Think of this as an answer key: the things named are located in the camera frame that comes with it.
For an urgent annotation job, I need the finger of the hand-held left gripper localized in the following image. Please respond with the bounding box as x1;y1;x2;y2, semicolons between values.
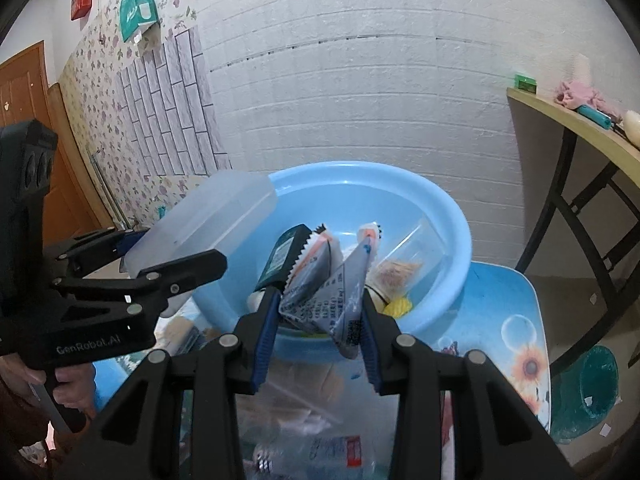
42;227;151;281
52;249;228;318

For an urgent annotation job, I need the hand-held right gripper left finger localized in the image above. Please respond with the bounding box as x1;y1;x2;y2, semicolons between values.
55;285;283;480

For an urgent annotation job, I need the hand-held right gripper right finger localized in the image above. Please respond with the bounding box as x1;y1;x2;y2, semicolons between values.
361;292;588;480

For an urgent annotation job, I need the white and yellow plush toy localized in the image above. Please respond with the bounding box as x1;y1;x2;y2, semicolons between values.
367;285;416;318

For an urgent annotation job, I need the grey snack packet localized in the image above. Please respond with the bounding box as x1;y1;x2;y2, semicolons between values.
278;240;375;359

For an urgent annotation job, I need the clear plastic box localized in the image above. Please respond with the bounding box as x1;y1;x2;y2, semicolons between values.
123;170;278;318

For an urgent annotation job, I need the clear toothpick jar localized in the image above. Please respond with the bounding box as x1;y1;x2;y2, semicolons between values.
370;217;448;301

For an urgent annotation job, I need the black packet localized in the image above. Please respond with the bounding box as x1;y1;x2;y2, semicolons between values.
255;224;313;293

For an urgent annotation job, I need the small white printed packet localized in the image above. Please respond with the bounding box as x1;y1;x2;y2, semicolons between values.
356;221;385;261

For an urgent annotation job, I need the blue plastic basin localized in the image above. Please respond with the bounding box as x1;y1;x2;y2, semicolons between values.
191;161;473;366

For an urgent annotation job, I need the person's left hand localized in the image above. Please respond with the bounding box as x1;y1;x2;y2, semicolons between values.
0;355;97;418

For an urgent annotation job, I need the metal rod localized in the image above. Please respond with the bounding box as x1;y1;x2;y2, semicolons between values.
86;144;132;231

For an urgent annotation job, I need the brown wooden door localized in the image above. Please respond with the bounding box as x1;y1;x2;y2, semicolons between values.
0;42;116;241

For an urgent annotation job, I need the green trash bin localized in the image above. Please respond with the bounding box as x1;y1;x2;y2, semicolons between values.
547;345;621;445

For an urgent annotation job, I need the green hanging bag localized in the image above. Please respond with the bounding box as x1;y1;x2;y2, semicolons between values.
120;0;160;43

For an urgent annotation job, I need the wooden folding table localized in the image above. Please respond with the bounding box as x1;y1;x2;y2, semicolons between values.
506;86;640;376

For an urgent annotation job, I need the teal tube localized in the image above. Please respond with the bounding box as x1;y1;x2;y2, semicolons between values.
576;104;612;130

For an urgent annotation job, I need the pink cloth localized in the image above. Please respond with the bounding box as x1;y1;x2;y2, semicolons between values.
554;80;623;113

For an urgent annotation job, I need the cream egg-shaped toy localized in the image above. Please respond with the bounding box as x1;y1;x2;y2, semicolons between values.
622;110;640;148

